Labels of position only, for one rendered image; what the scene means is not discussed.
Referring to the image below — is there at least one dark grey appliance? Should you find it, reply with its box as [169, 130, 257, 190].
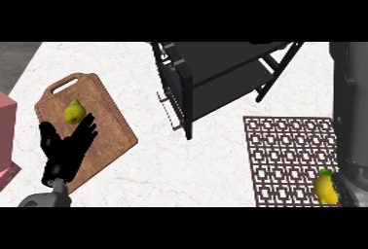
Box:
[328, 41, 368, 208]

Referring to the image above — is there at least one brown patterned placemat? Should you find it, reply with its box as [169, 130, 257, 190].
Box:
[241, 116, 343, 208]

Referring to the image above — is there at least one black tiered shelf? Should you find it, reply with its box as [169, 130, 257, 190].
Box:
[149, 41, 306, 141]

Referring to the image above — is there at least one brown wooden cutting board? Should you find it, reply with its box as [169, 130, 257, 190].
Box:
[33, 72, 139, 195]

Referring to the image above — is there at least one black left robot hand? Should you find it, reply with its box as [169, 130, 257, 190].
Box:
[37, 112, 99, 189]

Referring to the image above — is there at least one pink box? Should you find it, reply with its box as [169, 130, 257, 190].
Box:
[0, 90, 24, 193]

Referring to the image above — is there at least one green pear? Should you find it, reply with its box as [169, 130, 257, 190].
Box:
[62, 95, 87, 125]

